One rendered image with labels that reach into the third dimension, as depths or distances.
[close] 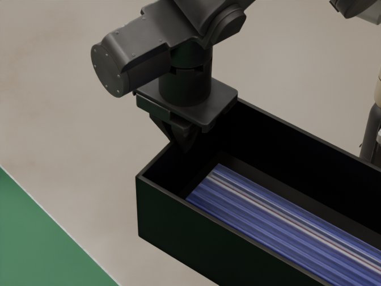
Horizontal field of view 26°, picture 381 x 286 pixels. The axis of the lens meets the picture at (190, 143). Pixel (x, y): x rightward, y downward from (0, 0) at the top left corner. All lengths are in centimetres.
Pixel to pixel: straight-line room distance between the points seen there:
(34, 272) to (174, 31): 41
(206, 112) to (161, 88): 6
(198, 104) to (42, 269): 32
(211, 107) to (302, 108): 169
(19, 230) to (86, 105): 149
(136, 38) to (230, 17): 9
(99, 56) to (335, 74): 192
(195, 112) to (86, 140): 160
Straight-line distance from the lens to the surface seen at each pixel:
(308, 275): 84
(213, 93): 90
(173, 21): 80
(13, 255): 108
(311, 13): 290
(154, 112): 90
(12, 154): 247
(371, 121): 165
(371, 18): 114
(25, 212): 112
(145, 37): 78
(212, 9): 75
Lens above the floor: 183
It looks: 48 degrees down
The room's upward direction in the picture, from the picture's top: straight up
